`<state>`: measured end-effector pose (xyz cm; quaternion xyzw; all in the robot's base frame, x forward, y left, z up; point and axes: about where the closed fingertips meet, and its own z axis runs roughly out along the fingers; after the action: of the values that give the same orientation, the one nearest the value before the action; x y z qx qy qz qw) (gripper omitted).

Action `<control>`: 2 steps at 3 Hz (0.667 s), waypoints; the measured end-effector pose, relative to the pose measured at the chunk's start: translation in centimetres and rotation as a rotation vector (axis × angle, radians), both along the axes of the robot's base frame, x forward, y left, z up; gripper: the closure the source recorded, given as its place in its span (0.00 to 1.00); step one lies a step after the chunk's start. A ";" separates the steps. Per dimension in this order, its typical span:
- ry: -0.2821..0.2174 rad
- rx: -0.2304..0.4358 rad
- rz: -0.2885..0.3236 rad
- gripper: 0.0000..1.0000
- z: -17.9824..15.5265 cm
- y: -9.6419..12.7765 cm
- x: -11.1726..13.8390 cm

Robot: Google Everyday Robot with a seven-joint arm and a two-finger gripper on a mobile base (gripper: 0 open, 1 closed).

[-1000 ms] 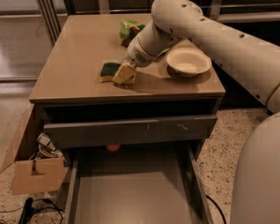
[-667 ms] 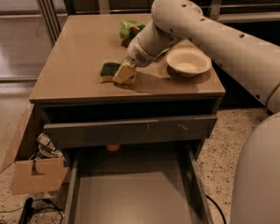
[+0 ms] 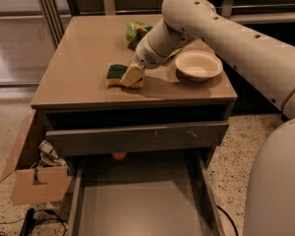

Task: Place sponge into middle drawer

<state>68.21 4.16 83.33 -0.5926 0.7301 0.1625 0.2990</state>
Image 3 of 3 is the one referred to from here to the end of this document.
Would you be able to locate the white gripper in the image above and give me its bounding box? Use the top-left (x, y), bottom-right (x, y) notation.
top-left (120, 32), bottom-right (169, 88)

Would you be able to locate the green and yellow sponge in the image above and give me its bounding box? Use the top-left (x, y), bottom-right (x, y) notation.
top-left (106, 64), bottom-right (144, 89)

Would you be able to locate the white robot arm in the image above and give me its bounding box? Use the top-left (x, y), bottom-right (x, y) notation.
top-left (121, 0), bottom-right (295, 236)

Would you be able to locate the grey drawer cabinet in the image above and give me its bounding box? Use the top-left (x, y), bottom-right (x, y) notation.
top-left (29, 13), bottom-right (238, 236)

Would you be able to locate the grey top drawer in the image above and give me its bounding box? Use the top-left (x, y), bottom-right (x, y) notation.
top-left (46, 121), bottom-right (228, 157)

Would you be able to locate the grey open middle drawer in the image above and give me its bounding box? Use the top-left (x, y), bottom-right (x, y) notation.
top-left (68, 152), bottom-right (225, 236)

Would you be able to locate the green snack bag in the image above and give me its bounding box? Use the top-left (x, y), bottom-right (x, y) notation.
top-left (126, 19), bottom-right (186, 58)

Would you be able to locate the white paper bowl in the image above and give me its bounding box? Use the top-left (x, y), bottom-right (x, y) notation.
top-left (175, 51), bottom-right (223, 82)

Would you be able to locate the orange ball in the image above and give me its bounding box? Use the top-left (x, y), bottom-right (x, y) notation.
top-left (111, 152), bottom-right (127, 160)

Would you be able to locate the clutter inside cardboard box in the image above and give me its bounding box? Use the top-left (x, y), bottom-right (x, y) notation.
top-left (32, 140), bottom-right (67, 168)

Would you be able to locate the cardboard box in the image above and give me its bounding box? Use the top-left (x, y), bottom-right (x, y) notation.
top-left (0, 110), bottom-right (73, 206)

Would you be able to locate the black device on floor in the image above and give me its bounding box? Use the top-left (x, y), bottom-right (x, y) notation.
top-left (19, 208), bottom-right (35, 236)

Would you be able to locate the black floor cable left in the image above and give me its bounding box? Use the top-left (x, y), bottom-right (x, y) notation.
top-left (0, 208), bottom-right (69, 236)

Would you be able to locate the black floor cable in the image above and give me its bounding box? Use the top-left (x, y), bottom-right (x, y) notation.
top-left (0, 208), bottom-right (69, 236)
top-left (215, 205), bottom-right (240, 236)

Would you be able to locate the black floor cable right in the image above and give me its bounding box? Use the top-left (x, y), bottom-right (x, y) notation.
top-left (215, 205), bottom-right (240, 236)

